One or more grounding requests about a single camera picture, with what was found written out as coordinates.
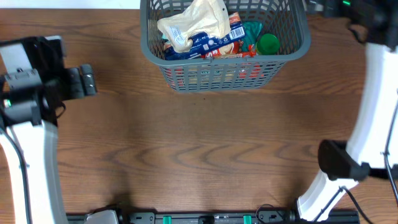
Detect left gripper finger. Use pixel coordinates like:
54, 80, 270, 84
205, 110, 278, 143
80, 64, 97, 96
67, 68, 85, 100

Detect green lidded jar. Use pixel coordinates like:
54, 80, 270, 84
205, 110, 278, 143
256, 34, 280, 55

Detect green Nescafe coffee bag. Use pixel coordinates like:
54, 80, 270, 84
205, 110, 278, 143
203, 21, 264, 59

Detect beige paper pouch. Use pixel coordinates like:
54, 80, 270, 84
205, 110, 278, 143
157, 0, 231, 53

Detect Kleenex tissue multipack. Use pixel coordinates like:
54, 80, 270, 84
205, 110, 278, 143
164, 12, 246, 60

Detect orange spaghetti packet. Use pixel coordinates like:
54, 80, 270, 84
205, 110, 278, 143
162, 63, 272, 91

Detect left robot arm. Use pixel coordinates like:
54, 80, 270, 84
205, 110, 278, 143
1, 35, 97, 223

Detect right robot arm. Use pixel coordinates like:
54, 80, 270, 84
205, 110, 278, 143
296, 0, 397, 223

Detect grey plastic basket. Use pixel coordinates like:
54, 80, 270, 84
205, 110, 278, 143
140, 0, 311, 93

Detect right black cable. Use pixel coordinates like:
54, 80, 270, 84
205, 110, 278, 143
338, 90, 398, 224

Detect black mounting rail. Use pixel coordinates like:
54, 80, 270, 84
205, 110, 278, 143
67, 205, 361, 224

